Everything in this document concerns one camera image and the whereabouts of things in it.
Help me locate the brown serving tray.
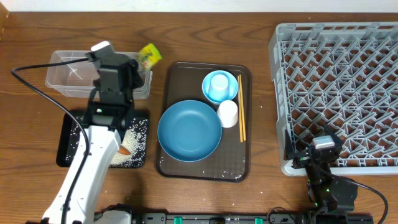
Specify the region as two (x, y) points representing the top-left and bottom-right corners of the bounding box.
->
(155, 62), (252, 182)

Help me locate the wooden chopstick left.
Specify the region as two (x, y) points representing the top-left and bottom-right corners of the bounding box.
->
(238, 74), (243, 142)

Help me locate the light blue cup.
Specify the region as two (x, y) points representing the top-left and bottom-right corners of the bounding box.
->
(208, 74), (229, 101)

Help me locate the black waste tray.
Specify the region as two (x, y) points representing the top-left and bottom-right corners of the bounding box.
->
(55, 109), (150, 169)

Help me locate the dark blue plate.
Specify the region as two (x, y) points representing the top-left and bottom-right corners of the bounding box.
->
(157, 100), (223, 162)

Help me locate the wooden chopstick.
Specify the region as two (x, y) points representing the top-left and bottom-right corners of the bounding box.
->
(238, 74), (243, 142)
(240, 78), (246, 142)

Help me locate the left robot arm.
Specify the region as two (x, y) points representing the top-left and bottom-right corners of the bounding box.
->
(41, 52), (141, 223)

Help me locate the wooden chopstick right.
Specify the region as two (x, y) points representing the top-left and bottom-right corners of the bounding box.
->
(240, 78), (246, 142)

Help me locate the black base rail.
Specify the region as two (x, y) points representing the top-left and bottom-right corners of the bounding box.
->
(93, 203), (374, 224)

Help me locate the orange carrot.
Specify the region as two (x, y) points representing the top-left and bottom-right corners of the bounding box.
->
(118, 146), (131, 155)

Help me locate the light blue bowl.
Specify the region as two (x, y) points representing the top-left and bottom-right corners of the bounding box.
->
(201, 70), (238, 105)

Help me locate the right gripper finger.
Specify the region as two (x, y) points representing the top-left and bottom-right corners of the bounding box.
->
(284, 129), (296, 161)
(323, 123), (344, 145)

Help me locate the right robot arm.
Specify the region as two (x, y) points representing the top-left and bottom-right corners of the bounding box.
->
(284, 125), (358, 224)

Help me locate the grey dishwasher rack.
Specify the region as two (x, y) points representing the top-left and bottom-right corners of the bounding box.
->
(269, 22), (397, 175)

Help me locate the pile of white rice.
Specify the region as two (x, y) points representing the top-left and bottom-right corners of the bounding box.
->
(65, 117), (149, 166)

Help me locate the yellow silver snack wrapper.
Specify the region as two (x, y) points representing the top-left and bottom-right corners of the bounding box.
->
(136, 43), (162, 72)

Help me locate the white cup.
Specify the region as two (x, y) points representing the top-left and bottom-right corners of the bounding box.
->
(217, 100), (238, 128)

